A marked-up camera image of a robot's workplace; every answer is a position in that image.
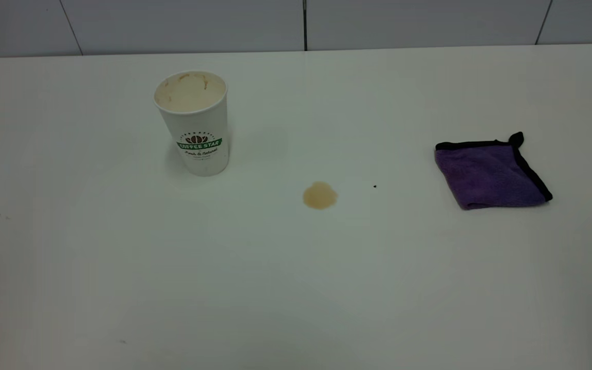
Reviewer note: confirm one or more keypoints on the white paper coffee cup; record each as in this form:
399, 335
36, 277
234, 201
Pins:
196, 128

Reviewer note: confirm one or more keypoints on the purple cloth with black trim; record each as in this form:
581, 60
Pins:
486, 174

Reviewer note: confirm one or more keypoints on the brown coffee spill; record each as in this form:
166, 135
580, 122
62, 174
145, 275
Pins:
319, 196

